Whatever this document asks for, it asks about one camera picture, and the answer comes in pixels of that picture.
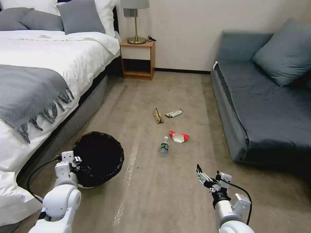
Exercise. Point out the wooden nightstand white drawer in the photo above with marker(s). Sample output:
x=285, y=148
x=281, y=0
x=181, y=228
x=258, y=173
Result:
x=137, y=58

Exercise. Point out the flattened snack wrapper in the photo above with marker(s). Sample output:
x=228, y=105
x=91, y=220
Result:
x=173, y=113

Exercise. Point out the grey fringed throw blanket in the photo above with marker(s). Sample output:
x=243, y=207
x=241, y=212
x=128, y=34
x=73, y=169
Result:
x=26, y=94

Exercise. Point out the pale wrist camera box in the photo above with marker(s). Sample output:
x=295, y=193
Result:
x=226, y=178
x=67, y=155

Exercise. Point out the crumpled brown paper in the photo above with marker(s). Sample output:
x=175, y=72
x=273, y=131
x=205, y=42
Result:
x=158, y=117

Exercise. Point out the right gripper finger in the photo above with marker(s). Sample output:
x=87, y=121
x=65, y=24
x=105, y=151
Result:
x=204, y=179
x=218, y=178

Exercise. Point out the grey wall socket plate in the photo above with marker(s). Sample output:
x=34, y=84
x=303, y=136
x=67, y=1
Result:
x=128, y=12

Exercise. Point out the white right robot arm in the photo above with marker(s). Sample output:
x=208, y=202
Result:
x=226, y=211

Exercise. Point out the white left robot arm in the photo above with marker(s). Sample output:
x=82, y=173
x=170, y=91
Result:
x=63, y=201

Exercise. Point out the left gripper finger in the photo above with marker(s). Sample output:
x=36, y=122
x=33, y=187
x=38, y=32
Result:
x=77, y=159
x=75, y=168

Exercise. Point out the dark bed headboard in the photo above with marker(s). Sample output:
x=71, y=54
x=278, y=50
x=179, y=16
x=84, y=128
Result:
x=116, y=17

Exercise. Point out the blue-grey sofa cushion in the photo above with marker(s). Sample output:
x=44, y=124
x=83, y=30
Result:
x=284, y=53

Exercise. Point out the grey upholstered bed base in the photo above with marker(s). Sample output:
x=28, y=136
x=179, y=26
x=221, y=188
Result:
x=80, y=116

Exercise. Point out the white pillow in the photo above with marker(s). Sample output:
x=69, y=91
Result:
x=49, y=6
x=105, y=14

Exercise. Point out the clear plastic bottle green label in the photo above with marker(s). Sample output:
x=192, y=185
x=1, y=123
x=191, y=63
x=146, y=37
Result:
x=164, y=146

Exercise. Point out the crushed red white carton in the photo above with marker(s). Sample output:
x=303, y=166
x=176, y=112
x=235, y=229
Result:
x=179, y=137

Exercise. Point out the black baseboard strip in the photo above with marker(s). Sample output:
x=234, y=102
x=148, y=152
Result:
x=182, y=70

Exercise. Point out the large square grey pillow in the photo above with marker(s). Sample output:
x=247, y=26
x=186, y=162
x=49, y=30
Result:
x=81, y=17

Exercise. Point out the brass table lamp grey shade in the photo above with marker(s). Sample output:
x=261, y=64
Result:
x=136, y=21

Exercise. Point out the blue-grey sofa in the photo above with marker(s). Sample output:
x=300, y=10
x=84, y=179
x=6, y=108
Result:
x=257, y=109

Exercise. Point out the white sofa tag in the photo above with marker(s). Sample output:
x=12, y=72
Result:
x=215, y=66

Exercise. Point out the trash bin with black bag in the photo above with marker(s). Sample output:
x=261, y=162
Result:
x=99, y=157

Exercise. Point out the bed with white duvet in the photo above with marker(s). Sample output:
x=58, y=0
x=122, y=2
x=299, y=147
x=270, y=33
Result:
x=80, y=60

